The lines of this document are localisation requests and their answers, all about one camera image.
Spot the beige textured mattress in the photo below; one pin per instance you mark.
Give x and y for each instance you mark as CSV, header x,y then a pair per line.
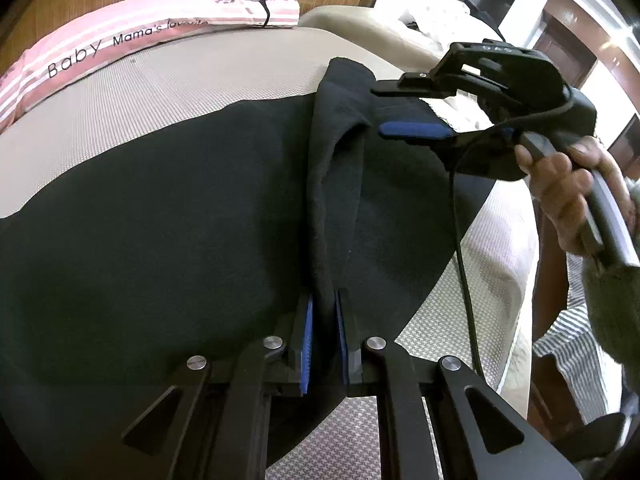
x,y
475,308

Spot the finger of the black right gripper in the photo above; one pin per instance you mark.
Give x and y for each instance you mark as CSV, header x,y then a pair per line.
x,y
430,133
422,85

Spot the black denim pants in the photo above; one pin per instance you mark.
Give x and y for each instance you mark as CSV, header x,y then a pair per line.
x,y
195,239

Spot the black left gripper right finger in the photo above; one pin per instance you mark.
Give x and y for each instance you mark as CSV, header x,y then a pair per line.
x,y
439,419

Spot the pink striped baby pillow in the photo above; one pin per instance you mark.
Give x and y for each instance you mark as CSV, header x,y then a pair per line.
x,y
82,46

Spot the person's right hand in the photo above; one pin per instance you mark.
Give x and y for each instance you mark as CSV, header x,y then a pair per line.
x,y
562,182

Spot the beige cushion at bedside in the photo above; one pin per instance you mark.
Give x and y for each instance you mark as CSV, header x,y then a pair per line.
x,y
414,41

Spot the striped grey white cloth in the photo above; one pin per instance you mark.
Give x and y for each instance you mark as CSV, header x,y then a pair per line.
x,y
594,379

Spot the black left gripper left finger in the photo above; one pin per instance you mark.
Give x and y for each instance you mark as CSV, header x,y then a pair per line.
x,y
235,404

